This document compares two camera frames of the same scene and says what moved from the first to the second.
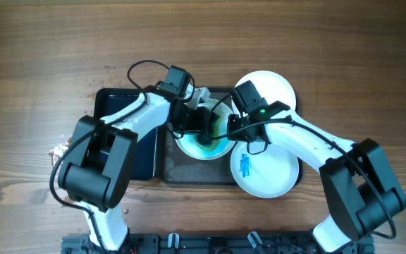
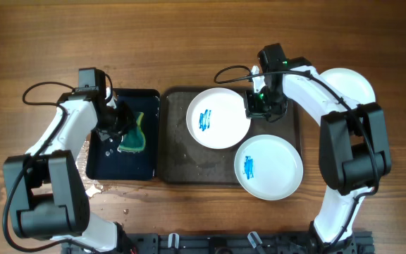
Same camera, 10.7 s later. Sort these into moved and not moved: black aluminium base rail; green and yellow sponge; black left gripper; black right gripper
Moved: black right gripper; green and yellow sponge; black left gripper
Not moved: black aluminium base rail
